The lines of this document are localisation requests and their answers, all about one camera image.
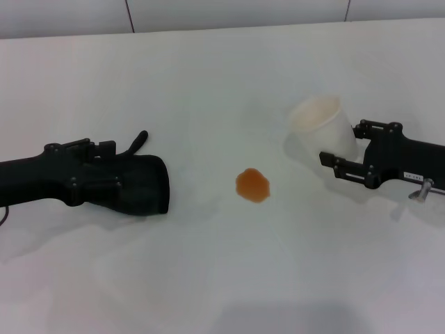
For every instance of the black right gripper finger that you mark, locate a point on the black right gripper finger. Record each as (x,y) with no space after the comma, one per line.
(344,165)
(373,126)

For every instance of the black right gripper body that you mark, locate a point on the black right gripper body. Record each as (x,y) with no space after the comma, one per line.
(406,156)

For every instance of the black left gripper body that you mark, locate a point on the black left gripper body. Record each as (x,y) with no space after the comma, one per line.
(34,181)

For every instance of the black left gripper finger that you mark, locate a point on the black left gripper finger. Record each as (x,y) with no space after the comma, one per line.
(104,148)
(97,189)

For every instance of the white paper cup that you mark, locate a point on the white paper cup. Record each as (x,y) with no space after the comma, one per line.
(333,132)

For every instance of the dark rag with loop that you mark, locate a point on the dark rag with loop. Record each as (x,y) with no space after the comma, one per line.
(149,188)

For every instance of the orange-brown liquid stain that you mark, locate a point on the orange-brown liquid stain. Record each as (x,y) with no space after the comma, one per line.
(253,186)

